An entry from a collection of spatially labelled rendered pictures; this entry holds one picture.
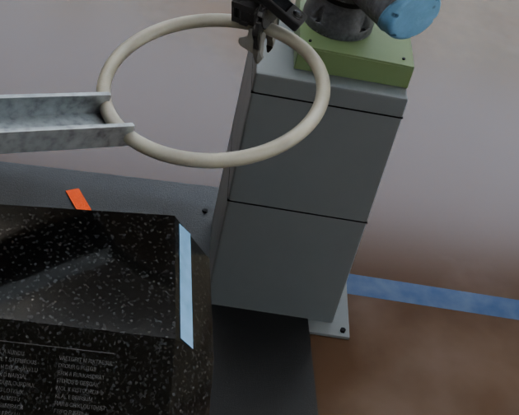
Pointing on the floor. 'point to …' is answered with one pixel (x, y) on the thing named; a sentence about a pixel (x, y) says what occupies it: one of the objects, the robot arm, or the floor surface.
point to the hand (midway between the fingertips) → (265, 53)
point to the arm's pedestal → (299, 192)
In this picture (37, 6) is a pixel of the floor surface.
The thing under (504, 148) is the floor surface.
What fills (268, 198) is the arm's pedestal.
